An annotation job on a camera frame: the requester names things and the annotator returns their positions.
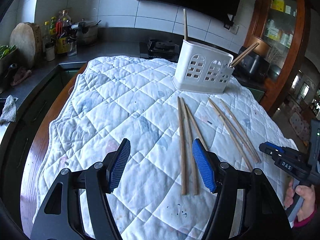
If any white wall socket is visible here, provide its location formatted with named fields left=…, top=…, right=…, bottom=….
left=229, top=24, right=239, bottom=35

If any metal bowl with greens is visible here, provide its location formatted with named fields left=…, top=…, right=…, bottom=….
left=0, top=45, right=17, bottom=74

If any small white jar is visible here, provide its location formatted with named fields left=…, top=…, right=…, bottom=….
left=45, top=41, right=55, bottom=62

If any white quilted cloth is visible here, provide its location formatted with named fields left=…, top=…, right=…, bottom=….
left=35, top=56, right=296, bottom=239

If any person right hand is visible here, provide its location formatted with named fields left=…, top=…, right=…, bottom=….
left=284, top=178, right=316, bottom=222

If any wooden glass cabinet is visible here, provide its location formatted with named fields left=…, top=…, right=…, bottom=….
left=244, top=0, right=311, bottom=116

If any round wooden cutting board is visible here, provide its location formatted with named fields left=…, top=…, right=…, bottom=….
left=9, top=22, right=43, bottom=68

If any copper inner pot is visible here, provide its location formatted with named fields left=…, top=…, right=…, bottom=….
left=248, top=35, right=271, bottom=57

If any grey dish rag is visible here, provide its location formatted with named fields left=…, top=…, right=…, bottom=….
left=0, top=95, right=17, bottom=125

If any white plastic utensil holder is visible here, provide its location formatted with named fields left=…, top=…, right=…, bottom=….
left=173, top=40, right=234, bottom=94

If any black gas stove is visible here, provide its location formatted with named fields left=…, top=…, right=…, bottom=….
left=139, top=39, right=180, bottom=63

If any dark soy sauce bottle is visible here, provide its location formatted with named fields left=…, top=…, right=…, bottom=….
left=55, top=19, right=71, bottom=55

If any white pressure cooker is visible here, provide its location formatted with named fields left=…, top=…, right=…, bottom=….
left=72, top=19, right=100, bottom=43

